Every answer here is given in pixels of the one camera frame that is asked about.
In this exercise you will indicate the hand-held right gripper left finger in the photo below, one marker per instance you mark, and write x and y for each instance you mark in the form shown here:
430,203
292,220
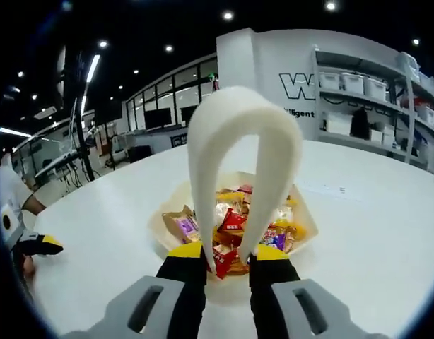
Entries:
181,282

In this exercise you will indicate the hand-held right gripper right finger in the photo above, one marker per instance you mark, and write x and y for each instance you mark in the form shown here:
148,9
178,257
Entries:
270,282

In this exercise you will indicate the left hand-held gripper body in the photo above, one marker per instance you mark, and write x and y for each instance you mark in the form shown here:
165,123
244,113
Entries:
17,226

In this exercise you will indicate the orange candy food packet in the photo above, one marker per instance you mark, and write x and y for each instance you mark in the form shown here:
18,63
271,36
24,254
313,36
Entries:
241,269

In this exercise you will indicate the purple candy food packet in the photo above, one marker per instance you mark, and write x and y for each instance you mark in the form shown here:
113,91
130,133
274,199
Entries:
277,240

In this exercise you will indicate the small red food packet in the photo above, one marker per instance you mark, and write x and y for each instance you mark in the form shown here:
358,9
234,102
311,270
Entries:
225,263

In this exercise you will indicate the brown purple-label food packet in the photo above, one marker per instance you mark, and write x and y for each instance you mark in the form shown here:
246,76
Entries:
183,226

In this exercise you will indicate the cream food container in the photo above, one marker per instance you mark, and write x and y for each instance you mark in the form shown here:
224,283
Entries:
156,229

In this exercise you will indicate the yellow bun food packet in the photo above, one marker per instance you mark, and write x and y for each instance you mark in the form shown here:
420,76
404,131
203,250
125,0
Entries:
231,196

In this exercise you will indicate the white food tongs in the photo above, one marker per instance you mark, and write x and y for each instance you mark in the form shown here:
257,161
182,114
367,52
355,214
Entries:
245,102

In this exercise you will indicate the person's left hand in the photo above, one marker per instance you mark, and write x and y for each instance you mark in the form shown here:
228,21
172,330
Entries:
29,268

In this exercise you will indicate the standing desk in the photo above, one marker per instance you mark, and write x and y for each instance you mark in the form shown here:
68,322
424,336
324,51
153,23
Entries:
58,160

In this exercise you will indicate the black stand pole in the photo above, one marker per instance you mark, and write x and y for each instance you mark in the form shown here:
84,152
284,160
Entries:
85,152

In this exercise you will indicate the ceiling air vent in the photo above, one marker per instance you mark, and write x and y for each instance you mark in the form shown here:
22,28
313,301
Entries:
45,112

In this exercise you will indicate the black cabinet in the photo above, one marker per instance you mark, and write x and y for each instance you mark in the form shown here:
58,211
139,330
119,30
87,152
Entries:
140,154

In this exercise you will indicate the grey counter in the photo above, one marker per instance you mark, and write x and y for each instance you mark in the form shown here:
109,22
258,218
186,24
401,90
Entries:
157,139

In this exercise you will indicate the black monitor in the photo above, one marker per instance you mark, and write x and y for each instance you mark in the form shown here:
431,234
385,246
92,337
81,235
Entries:
157,118
187,116

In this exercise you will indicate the white carton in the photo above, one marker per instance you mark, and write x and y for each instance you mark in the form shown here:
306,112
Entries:
336,124

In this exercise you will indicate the linear ceiling light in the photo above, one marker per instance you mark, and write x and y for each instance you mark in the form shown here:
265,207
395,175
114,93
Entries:
93,68

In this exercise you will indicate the black bag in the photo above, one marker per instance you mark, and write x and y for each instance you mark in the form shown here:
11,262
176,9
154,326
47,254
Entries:
360,123

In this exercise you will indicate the white storage box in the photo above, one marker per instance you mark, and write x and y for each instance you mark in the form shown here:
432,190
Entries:
330,82
353,83
425,114
376,89

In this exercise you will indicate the grey metal shelving rack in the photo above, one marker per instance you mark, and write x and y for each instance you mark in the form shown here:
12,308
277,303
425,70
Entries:
358,60

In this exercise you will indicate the translucent crate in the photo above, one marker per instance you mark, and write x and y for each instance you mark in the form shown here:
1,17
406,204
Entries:
411,67

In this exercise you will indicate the ceiling spotlights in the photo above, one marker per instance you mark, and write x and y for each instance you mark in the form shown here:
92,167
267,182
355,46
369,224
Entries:
228,15

